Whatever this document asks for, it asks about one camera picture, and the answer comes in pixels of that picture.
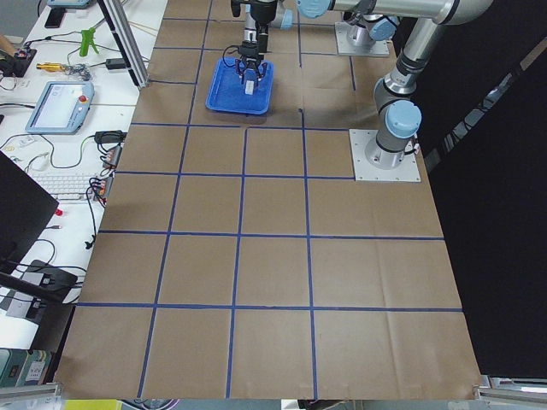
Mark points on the white block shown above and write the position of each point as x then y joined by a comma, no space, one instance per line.
249,87

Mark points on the blue plastic tray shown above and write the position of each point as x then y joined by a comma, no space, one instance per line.
226,93

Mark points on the green clamp tool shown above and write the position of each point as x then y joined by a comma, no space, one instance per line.
87,42

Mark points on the teach pendant tablet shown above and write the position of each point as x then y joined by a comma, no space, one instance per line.
61,108

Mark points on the black phone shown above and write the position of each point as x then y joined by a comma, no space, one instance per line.
55,18

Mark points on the white keyboard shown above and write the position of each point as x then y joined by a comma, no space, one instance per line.
67,186

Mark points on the black monitor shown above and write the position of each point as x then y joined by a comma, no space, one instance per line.
26,209

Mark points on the black monitor stand base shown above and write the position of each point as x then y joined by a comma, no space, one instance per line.
53,279

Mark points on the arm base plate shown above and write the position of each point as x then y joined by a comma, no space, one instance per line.
356,41
373,164

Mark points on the aluminium frame post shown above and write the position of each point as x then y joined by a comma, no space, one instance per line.
118,23

